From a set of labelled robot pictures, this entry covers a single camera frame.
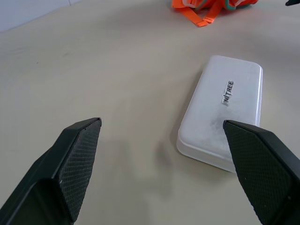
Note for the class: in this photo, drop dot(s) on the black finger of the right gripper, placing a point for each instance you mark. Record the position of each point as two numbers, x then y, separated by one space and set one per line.
294 2

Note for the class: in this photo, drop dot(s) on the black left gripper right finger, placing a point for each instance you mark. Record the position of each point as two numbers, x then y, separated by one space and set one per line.
264 168

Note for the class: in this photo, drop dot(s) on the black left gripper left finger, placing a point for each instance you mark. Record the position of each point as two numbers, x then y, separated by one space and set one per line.
58 173

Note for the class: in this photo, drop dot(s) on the white rectangular case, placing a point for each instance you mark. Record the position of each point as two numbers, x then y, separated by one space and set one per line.
220 112

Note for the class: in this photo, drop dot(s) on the orange fabric straps bundle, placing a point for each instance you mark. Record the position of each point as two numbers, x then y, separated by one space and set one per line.
208 9

